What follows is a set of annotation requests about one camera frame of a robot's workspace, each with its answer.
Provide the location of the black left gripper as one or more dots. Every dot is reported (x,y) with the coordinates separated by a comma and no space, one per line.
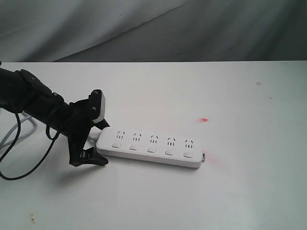
(77,130)

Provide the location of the white five-outlet power strip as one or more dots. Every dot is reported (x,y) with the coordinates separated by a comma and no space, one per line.
(151,147)

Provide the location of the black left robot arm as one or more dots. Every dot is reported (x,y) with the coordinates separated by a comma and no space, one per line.
(21,91)

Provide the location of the grey backdrop cloth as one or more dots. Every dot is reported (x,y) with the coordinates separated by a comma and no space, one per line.
(152,30)

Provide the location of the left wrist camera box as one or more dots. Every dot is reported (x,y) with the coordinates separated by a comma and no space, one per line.
(97,106)

